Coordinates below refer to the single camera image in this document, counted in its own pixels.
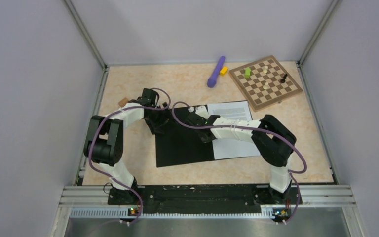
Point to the aluminium front rail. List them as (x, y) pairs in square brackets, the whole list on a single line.
[(92, 202)]

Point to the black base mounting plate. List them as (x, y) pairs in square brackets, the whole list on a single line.
[(203, 199)]

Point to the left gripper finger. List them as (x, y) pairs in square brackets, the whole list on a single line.
[(158, 128), (170, 122)]

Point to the yellow block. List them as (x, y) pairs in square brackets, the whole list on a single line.
[(223, 71)]

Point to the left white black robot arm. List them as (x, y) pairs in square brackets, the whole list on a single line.
[(104, 142)]

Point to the small brown wooden block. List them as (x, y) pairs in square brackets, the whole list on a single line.
[(123, 102)]

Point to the teal folder black inside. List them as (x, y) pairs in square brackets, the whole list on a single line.
[(180, 145)]

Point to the wooden chessboard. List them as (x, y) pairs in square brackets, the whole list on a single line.
[(252, 87)]

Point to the white printed paper stack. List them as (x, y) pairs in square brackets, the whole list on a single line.
[(232, 113)]

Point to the green block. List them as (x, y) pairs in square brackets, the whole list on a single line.
[(247, 72)]

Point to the purple cylindrical handle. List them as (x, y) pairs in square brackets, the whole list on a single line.
[(211, 82)]

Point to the black chess piece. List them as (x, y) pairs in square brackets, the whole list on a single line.
[(283, 80)]

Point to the white chess piece lower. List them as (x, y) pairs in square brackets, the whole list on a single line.
[(266, 86)]

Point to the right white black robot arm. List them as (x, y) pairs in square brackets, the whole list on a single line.
[(272, 139)]

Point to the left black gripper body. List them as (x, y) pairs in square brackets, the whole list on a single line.
[(157, 116)]

